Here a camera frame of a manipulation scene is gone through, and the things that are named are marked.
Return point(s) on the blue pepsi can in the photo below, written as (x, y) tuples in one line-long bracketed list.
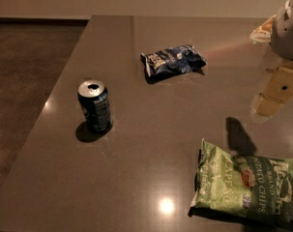
[(93, 98)]

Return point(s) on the blue chip bag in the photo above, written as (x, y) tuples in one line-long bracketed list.
[(172, 61)]

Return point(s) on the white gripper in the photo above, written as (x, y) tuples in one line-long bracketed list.
[(287, 33)]

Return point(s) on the green jalapeno chip bag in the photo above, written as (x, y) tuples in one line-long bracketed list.
[(243, 188)]

